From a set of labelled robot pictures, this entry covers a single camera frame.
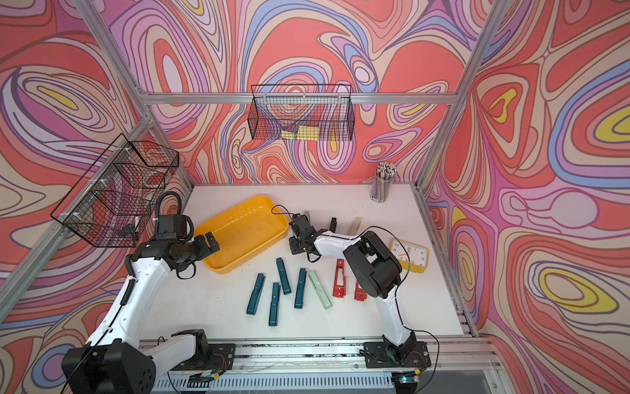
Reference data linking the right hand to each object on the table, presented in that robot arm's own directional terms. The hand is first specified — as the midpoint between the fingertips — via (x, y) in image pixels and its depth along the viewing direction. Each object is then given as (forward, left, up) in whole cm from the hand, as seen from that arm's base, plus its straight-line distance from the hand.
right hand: (298, 248), depth 99 cm
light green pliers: (-19, -8, +3) cm, 21 cm away
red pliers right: (-20, -23, 0) cm, 30 cm away
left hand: (-8, +28, +16) cm, 34 cm away
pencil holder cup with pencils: (+24, -37, +18) cm, 48 cm away
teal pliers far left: (-24, +15, +3) cm, 28 cm away
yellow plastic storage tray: (+8, +23, +3) cm, 25 cm away
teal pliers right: (-22, -1, +3) cm, 22 cm away
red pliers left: (-15, -16, +1) cm, 21 cm away
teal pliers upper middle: (-13, +5, +3) cm, 15 cm away
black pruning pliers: (+10, -15, +2) cm, 18 cm away
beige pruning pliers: (+8, -24, +3) cm, 26 cm away
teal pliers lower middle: (-24, +7, +4) cm, 25 cm away
